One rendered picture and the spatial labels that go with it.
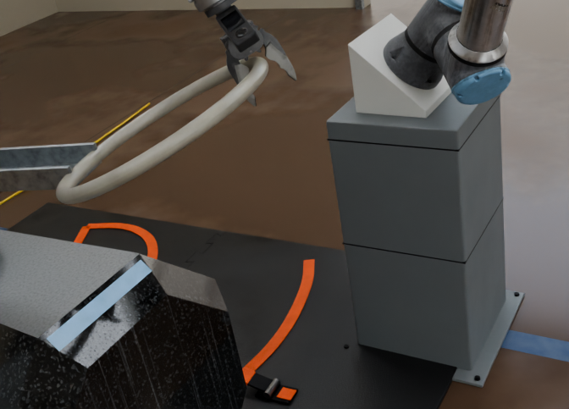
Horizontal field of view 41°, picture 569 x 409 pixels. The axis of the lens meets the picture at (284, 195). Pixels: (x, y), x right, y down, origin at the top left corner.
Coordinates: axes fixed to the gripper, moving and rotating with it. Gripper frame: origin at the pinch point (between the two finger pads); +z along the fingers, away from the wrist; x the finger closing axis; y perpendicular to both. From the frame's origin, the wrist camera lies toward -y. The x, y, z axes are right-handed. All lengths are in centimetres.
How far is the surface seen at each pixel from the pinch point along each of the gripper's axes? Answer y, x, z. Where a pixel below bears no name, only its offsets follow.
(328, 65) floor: 366, -67, 77
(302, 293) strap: 114, 23, 94
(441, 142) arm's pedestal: 41, -34, 45
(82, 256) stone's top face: 28, 59, 14
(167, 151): -24.4, 22.4, -5.6
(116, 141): 18.1, 34.6, -5.8
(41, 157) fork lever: 22, 51, -11
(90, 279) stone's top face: 16, 57, 17
